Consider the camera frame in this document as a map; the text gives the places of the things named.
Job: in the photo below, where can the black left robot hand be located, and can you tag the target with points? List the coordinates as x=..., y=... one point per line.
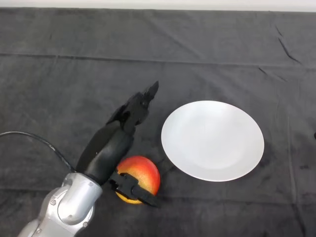
x=108, y=148

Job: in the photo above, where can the red yellow apple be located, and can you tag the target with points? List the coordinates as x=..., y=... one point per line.
x=145, y=170

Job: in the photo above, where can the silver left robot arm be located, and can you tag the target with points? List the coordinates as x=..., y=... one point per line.
x=69, y=202

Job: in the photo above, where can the white round plate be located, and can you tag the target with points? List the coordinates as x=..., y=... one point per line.
x=213, y=140

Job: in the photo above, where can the black cloth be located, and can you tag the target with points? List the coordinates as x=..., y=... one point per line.
x=222, y=49

